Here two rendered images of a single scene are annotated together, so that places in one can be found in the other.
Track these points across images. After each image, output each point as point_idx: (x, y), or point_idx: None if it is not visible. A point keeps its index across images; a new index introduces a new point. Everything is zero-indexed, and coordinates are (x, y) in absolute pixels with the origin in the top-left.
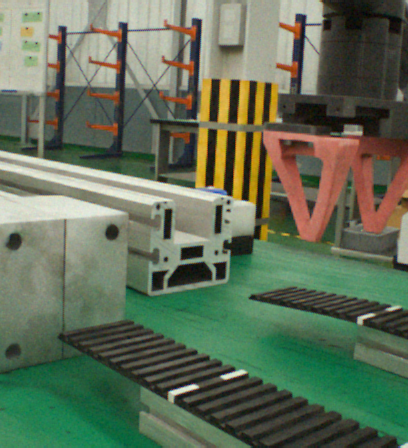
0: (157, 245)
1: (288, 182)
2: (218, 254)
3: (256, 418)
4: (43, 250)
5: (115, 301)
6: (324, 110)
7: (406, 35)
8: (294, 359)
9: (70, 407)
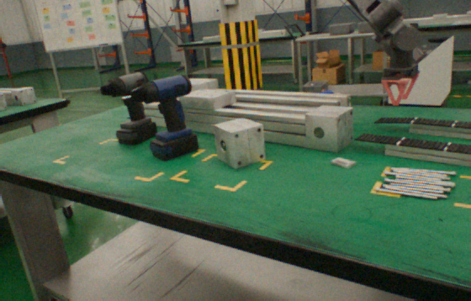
0: None
1: (388, 92)
2: None
3: (418, 144)
4: (342, 120)
5: (351, 129)
6: (394, 71)
7: None
8: (395, 135)
9: (364, 154)
